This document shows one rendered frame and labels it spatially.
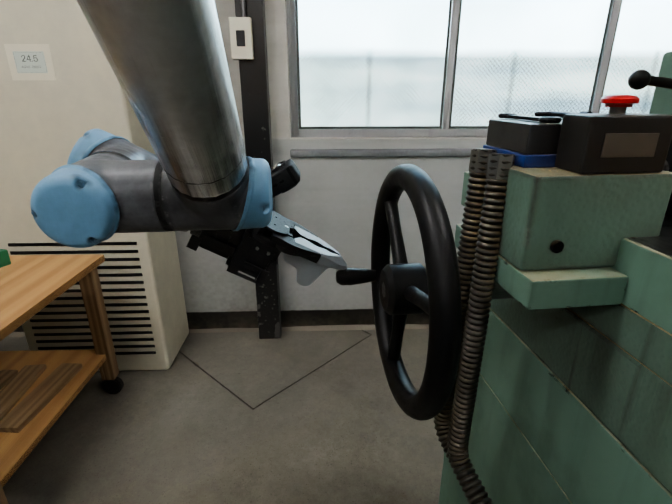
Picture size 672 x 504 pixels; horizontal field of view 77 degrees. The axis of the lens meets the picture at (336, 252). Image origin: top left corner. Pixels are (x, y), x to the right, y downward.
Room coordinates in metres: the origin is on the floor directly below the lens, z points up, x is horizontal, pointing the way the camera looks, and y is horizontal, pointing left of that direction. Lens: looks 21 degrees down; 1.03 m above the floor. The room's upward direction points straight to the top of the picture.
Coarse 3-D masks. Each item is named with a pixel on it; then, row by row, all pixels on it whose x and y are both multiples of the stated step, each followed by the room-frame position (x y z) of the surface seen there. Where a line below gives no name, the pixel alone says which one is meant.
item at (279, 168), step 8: (288, 160) 0.56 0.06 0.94; (272, 168) 0.54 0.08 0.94; (280, 168) 0.53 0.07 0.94; (288, 168) 0.52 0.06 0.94; (296, 168) 0.54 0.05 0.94; (272, 176) 0.52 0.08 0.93; (280, 176) 0.52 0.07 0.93; (288, 176) 0.52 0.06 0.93; (296, 176) 0.53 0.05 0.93; (272, 184) 0.52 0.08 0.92; (280, 184) 0.52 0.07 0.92; (288, 184) 0.52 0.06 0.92; (296, 184) 0.54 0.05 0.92; (272, 192) 0.52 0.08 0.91; (280, 192) 0.52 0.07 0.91
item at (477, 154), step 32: (480, 160) 0.45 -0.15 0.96; (512, 160) 0.41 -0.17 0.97; (480, 192) 0.45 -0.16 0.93; (480, 224) 0.41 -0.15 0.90; (480, 256) 0.40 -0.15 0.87; (480, 288) 0.40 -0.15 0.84; (480, 320) 0.39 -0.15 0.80; (480, 352) 0.39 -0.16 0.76; (448, 416) 0.43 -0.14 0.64; (448, 448) 0.39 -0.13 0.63; (480, 480) 0.36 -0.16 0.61
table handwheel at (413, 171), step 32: (384, 192) 0.52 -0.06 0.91; (416, 192) 0.39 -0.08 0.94; (384, 224) 0.56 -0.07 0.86; (448, 224) 0.36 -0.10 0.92; (384, 256) 0.57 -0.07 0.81; (448, 256) 0.33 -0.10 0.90; (384, 288) 0.44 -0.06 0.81; (416, 288) 0.41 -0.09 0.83; (448, 288) 0.32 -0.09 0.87; (384, 320) 0.53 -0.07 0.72; (448, 320) 0.31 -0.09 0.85; (384, 352) 0.49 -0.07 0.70; (448, 352) 0.31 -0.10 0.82; (448, 384) 0.31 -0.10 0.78; (416, 416) 0.35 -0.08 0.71
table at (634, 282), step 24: (456, 240) 0.51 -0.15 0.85; (624, 240) 0.37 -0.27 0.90; (648, 240) 0.36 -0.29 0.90; (504, 264) 0.39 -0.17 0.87; (624, 264) 0.36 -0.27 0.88; (648, 264) 0.34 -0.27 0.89; (504, 288) 0.38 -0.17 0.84; (528, 288) 0.34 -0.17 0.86; (552, 288) 0.34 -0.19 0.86; (576, 288) 0.35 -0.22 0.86; (600, 288) 0.35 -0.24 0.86; (624, 288) 0.35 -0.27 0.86; (648, 288) 0.33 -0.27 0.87; (648, 312) 0.32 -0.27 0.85
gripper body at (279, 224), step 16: (272, 224) 0.53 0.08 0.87; (288, 224) 0.56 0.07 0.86; (192, 240) 0.52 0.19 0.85; (208, 240) 0.52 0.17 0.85; (224, 240) 0.53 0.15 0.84; (240, 240) 0.53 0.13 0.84; (256, 240) 0.52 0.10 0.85; (224, 256) 0.54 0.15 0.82; (240, 256) 0.51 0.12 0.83; (256, 256) 0.52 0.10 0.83; (272, 256) 0.52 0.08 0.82; (256, 272) 0.52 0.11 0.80; (272, 272) 0.52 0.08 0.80
